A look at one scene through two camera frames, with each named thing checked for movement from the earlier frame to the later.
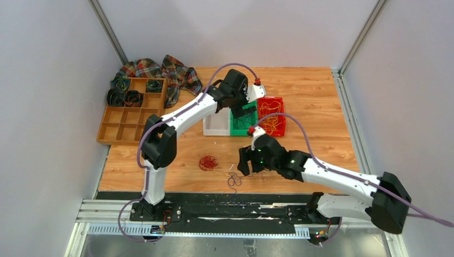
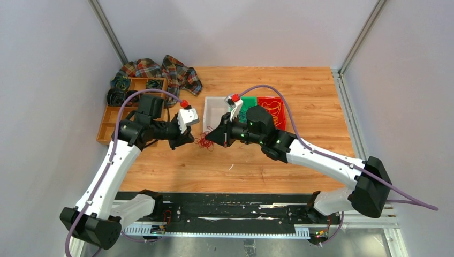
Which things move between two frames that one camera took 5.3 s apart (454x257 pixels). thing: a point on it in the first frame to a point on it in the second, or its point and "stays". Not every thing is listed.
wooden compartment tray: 126,125 stays
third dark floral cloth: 120,83 stays
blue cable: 240,122 stays
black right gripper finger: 245,155 to 218,136
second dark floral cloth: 133,98 stays
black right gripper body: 271,164 to 237,131
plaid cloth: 178,76 stays
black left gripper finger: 248,111 to 182,138
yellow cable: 270,123 stays
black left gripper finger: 237,112 to 173,143
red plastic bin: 274,125 stays
